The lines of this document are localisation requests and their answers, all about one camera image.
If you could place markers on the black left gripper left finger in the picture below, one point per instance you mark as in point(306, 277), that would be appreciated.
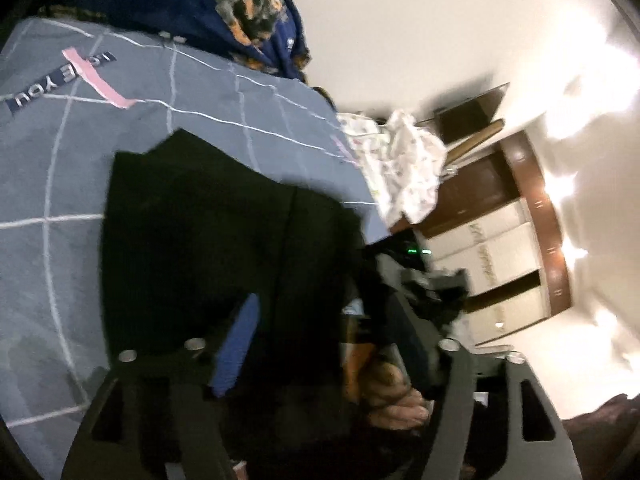
point(164, 424)

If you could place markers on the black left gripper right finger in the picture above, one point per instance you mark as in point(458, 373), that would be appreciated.
point(490, 412)

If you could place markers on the black pants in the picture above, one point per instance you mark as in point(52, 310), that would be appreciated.
point(188, 234)

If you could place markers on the person's right hand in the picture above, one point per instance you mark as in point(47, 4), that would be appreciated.
point(391, 401)

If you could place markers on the white triangle print sheet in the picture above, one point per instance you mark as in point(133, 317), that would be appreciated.
point(401, 162)

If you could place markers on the brown and white wardrobe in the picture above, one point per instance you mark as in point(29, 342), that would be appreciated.
point(495, 220)

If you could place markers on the dark box on wardrobe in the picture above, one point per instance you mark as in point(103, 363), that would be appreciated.
point(457, 122)

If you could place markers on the navy dog print blanket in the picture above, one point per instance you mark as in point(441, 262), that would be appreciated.
point(263, 35)

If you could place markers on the blue checked bed sheet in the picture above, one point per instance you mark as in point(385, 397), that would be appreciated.
point(72, 95)

